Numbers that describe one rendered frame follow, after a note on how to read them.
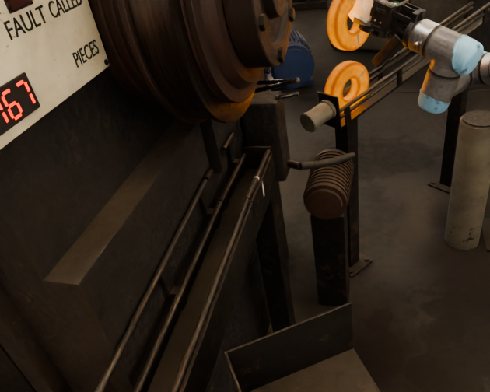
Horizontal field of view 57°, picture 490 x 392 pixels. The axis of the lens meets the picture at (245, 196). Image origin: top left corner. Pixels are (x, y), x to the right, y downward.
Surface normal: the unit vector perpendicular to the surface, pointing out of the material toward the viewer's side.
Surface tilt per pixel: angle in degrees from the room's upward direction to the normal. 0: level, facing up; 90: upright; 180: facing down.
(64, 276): 0
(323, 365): 5
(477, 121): 0
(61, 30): 90
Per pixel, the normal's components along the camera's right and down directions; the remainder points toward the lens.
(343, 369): -0.13, -0.75
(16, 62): 0.95, 0.04
